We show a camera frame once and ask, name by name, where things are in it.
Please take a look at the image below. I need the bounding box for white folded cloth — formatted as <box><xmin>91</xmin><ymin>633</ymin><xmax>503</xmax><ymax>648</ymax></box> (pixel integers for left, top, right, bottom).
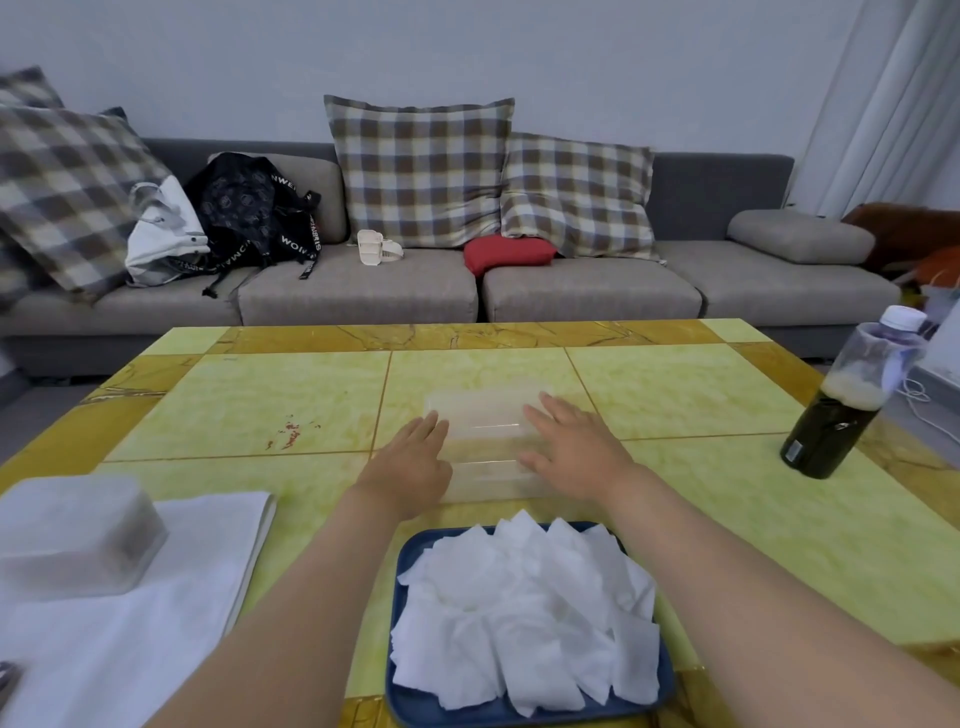
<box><xmin>0</xmin><ymin>491</ymin><xmax>278</xmax><ymax>728</ymax></box>

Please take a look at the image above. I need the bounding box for blue tray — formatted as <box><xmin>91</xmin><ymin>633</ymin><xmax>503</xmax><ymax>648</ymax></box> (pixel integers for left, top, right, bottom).
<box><xmin>384</xmin><ymin>521</ymin><xmax>677</xmax><ymax>728</ymax></box>

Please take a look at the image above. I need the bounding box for grey armrest cushion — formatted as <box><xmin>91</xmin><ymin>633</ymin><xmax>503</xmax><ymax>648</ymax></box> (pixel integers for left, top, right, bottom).
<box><xmin>726</xmin><ymin>208</ymin><xmax>877</xmax><ymax>266</ymax></box>

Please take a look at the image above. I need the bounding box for wide plaid pillow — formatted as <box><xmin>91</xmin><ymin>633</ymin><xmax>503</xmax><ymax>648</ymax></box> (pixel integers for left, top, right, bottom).
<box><xmin>499</xmin><ymin>132</ymin><xmax>666</xmax><ymax>264</ymax></box>

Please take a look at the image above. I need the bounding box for plastic bottle with dark liquid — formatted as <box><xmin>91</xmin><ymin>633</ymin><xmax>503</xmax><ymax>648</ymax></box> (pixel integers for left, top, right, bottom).
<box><xmin>780</xmin><ymin>305</ymin><xmax>930</xmax><ymax>481</ymax></box>

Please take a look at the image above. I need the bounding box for orange item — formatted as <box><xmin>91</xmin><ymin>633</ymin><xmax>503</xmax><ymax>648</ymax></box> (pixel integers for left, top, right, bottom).
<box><xmin>909</xmin><ymin>247</ymin><xmax>960</xmax><ymax>292</ymax></box>

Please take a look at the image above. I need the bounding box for person's left forearm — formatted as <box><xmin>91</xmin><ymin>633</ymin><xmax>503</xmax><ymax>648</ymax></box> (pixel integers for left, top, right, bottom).
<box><xmin>146</xmin><ymin>483</ymin><xmax>412</xmax><ymax>728</ymax></box>

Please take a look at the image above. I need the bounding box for small plaid pillow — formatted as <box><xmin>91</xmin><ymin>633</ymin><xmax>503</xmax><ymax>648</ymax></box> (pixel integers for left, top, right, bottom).
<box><xmin>0</xmin><ymin>66</ymin><xmax>66</xmax><ymax>111</ymax></box>

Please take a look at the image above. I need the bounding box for white curtain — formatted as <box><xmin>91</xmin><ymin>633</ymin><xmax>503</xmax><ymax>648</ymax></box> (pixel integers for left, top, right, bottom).
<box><xmin>783</xmin><ymin>0</ymin><xmax>960</xmax><ymax>221</ymax></box>

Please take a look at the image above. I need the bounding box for person's right hand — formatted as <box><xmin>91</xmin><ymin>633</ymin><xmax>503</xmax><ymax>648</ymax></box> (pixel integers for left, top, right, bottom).
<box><xmin>517</xmin><ymin>392</ymin><xmax>648</xmax><ymax>506</ymax></box>

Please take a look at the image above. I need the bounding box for large plaid pillow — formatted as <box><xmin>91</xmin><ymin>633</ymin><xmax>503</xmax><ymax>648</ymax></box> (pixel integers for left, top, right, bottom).
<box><xmin>0</xmin><ymin>105</ymin><xmax>173</xmax><ymax>306</ymax></box>

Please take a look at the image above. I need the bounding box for black patterned bag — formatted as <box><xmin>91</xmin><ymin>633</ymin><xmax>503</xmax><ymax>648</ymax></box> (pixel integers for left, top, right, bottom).
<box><xmin>183</xmin><ymin>152</ymin><xmax>324</xmax><ymax>300</ymax></box>

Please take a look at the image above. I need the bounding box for person's right forearm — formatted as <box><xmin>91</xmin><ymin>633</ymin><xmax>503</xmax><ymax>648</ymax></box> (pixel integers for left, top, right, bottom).
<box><xmin>603</xmin><ymin>463</ymin><xmax>960</xmax><ymax>728</ymax></box>

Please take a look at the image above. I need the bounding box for white cable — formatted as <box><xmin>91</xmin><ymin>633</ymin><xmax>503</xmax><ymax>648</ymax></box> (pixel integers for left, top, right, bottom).
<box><xmin>898</xmin><ymin>377</ymin><xmax>960</xmax><ymax>445</ymax></box>

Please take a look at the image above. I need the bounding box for clear plastic container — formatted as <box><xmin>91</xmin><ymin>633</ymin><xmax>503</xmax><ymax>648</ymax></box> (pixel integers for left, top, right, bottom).
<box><xmin>423</xmin><ymin>385</ymin><xmax>558</xmax><ymax>504</ymax></box>

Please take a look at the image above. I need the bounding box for tall plaid pillow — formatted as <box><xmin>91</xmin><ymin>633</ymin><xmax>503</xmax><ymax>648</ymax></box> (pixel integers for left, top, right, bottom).
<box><xmin>324</xmin><ymin>95</ymin><xmax>517</xmax><ymax>251</ymax></box>

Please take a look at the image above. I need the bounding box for beige plastic object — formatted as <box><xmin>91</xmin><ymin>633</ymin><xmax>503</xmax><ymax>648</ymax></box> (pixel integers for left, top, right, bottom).
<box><xmin>356</xmin><ymin>228</ymin><xmax>405</xmax><ymax>269</ymax></box>

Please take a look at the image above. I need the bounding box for white appliance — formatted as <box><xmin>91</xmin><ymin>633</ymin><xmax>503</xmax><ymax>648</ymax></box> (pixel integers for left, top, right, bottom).
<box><xmin>918</xmin><ymin>285</ymin><xmax>960</xmax><ymax>393</ymax></box>

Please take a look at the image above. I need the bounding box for person's left hand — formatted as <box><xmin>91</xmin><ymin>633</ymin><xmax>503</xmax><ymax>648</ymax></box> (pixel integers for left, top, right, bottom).
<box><xmin>351</xmin><ymin>410</ymin><xmax>456</xmax><ymax>523</ymax></box>

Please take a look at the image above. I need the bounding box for grey sofa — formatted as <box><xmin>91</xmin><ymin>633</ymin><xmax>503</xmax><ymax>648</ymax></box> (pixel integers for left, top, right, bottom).
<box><xmin>0</xmin><ymin>137</ymin><xmax>905</xmax><ymax>380</ymax></box>

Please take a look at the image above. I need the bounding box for pile of white tissue pieces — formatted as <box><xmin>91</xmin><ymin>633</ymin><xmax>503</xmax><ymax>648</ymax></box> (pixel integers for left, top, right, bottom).
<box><xmin>390</xmin><ymin>510</ymin><xmax>661</xmax><ymax>718</ymax></box>

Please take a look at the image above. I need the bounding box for brown fabric item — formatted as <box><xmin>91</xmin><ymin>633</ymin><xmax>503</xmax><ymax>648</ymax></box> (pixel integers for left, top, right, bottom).
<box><xmin>841</xmin><ymin>201</ymin><xmax>960</xmax><ymax>276</ymax></box>

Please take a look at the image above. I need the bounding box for red cushion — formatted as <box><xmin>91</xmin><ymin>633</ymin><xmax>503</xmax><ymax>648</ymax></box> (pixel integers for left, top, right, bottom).
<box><xmin>462</xmin><ymin>234</ymin><xmax>561</xmax><ymax>279</ymax></box>

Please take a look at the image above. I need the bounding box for translucent lidded box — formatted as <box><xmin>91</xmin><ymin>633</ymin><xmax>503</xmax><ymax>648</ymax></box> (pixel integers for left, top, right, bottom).
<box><xmin>0</xmin><ymin>474</ymin><xmax>169</xmax><ymax>602</ymax></box>

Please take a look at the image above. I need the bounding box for white bag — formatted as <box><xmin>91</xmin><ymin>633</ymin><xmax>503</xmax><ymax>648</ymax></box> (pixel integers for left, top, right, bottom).
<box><xmin>123</xmin><ymin>176</ymin><xmax>212</xmax><ymax>289</ymax></box>

